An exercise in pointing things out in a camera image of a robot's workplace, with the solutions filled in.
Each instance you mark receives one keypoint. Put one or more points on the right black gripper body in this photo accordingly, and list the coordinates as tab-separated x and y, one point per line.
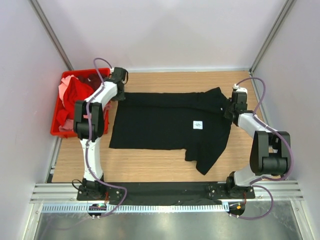
227	113

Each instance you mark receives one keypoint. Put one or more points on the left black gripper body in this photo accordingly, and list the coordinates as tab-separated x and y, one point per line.
121	96

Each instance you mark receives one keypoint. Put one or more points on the black t shirt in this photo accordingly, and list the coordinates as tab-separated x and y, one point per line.
192	121

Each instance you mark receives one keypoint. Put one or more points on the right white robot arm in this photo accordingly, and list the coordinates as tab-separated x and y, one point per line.
270	156

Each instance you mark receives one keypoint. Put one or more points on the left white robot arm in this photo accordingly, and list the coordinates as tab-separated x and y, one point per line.
89	126

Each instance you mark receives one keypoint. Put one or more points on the dark maroon t shirt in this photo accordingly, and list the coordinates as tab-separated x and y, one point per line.
92	80

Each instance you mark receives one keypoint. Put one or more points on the red t shirt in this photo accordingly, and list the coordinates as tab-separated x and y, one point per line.
70	91

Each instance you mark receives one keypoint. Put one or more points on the pink t shirt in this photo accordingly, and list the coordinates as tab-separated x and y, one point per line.
73	89

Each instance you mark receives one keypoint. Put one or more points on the red plastic bin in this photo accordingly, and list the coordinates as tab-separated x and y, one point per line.
55	125

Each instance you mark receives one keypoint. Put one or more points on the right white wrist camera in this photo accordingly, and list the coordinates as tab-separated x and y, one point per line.
236	89

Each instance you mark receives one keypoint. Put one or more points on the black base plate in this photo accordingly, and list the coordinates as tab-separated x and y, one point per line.
174	193

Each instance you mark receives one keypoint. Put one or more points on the right aluminium corner post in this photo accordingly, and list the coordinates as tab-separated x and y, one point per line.
280	19

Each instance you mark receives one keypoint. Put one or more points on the aluminium corner post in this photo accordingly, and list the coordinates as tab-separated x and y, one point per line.
51	33
280	19

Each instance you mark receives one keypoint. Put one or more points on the left aluminium corner post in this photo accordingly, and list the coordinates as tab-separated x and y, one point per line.
51	33

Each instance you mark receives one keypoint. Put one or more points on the aluminium frame rail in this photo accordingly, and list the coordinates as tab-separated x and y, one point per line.
67	192

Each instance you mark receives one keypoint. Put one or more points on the slotted cable duct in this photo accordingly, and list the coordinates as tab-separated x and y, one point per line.
98	208

